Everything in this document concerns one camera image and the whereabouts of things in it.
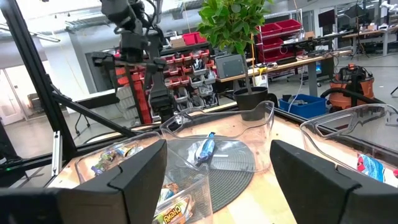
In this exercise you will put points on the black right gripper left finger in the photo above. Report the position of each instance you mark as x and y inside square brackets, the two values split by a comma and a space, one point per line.
[124, 199]

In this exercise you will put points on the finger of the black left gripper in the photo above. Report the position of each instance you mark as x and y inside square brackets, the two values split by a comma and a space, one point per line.
[163, 102]
[136, 93]

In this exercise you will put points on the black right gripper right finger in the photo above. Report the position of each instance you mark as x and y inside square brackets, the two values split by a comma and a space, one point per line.
[317, 193]

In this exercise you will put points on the blue wrapper granola bar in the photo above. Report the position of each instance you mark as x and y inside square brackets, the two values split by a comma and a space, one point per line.
[206, 149]

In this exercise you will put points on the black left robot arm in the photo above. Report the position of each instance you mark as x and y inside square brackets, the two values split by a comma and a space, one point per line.
[130, 40]

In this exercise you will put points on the rack of red bins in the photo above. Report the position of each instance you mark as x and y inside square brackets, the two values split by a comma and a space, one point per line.
[186, 59]

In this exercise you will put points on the clear plastic bin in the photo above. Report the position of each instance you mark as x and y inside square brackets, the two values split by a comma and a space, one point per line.
[248, 140]
[342, 140]
[199, 186]

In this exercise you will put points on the grey metal box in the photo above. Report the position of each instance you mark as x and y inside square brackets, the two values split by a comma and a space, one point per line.
[230, 66]

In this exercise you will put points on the blue plastic crate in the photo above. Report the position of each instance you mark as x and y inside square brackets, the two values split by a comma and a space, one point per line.
[308, 107]

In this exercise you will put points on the orange shop vacuum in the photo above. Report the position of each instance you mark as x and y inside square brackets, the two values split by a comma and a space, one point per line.
[348, 96]

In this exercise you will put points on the green potted plant black pot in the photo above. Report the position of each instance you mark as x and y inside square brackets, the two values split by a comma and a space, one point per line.
[230, 21]

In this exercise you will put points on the wooden top workbench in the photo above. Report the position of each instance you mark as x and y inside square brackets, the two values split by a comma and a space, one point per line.
[295, 63]
[373, 32]

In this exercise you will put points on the black computer monitor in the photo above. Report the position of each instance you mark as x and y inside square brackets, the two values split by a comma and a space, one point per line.
[326, 18]

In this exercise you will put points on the silver metal bracket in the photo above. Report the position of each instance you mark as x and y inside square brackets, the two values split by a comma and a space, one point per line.
[57, 152]

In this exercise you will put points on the black aluminium table frame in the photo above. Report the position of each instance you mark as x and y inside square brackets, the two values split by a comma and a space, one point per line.
[31, 62]

